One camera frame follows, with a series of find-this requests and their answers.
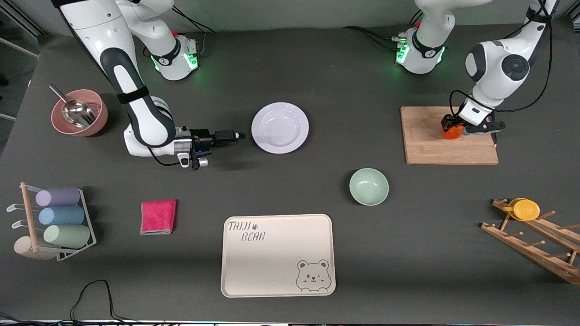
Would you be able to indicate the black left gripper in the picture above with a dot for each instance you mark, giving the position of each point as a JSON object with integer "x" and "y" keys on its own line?
{"x": 447, "y": 121}

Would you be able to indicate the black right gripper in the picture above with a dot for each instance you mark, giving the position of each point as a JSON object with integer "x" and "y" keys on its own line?
{"x": 202, "y": 137}

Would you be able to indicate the orange fruit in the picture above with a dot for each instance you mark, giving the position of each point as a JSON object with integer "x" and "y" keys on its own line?
{"x": 453, "y": 134}

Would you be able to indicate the white round plate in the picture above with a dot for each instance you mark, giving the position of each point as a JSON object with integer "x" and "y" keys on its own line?
{"x": 280, "y": 128}

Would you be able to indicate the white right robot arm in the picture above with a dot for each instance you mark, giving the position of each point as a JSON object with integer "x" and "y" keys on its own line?
{"x": 113, "y": 31}

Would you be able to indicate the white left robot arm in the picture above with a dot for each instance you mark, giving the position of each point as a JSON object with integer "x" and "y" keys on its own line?
{"x": 498, "y": 68}

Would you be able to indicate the yellow small plate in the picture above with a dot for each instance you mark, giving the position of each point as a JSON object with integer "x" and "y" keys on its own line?
{"x": 512, "y": 204}
{"x": 526, "y": 210}

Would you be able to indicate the wooden cutting board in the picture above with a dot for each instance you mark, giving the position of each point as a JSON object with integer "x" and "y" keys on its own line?
{"x": 430, "y": 149}

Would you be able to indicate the pink folded cloth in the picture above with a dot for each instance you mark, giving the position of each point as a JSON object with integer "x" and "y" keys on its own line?
{"x": 158, "y": 217}

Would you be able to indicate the pale green bowl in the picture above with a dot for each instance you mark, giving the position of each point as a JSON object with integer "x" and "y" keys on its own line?
{"x": 369, "y": 187}

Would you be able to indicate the pink bowl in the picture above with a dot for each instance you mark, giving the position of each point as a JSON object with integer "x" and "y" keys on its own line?
{"x": 100, "y": 118}

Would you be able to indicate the beige bear print tray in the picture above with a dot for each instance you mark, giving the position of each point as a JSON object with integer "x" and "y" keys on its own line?
{"x": 272, "y": 262}

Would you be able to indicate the wooden dish rack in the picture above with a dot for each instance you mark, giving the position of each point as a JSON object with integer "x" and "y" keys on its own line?
{"x": 534, "y": 253}

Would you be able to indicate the metal scoop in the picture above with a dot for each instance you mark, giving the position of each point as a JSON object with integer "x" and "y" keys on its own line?
{"x": 78, "y": 113}

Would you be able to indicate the purple cup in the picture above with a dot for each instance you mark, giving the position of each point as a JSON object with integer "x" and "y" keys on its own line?
{"x": 58, "y": 197}

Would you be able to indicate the blue cup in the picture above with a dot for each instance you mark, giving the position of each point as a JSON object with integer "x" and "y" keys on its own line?
{"x": 61, "y": 216}

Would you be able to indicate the green cup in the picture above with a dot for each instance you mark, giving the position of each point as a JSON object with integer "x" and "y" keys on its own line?
{"x": 67, "y": 236}

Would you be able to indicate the wooden rack rod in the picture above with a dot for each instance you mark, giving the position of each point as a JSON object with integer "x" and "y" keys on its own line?
{"x": 30, "y": 217}

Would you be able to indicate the beige cup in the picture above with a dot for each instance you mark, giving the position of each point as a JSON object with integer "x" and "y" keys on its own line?
{"x": 22, "y": 248}

